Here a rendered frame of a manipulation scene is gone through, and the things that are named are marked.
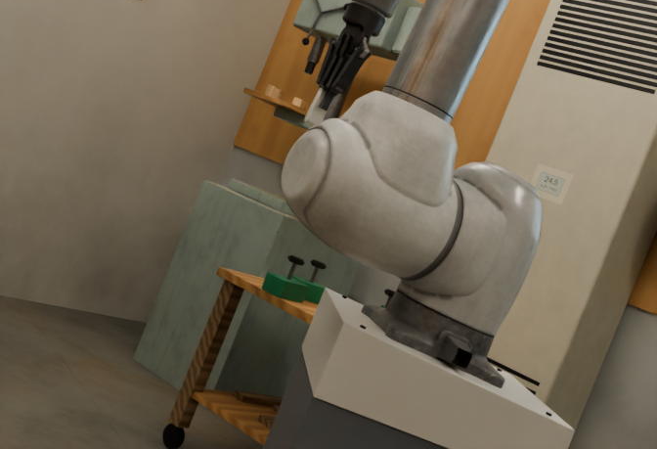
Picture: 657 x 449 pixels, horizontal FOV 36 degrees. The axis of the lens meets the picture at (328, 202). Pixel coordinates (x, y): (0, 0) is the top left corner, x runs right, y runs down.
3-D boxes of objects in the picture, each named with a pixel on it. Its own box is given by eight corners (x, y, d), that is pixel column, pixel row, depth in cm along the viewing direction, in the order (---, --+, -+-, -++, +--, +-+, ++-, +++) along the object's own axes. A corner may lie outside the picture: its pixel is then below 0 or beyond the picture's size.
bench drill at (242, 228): (214, 367, 413) (361, 2, 411) (320, 434, 372) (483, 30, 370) (123, 352, 378) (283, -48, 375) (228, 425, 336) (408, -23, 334)
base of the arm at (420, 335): (395, 344, 131) (415, 305, 131) (358, 309, 153) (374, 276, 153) (515, 399, 135) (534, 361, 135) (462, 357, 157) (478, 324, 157)
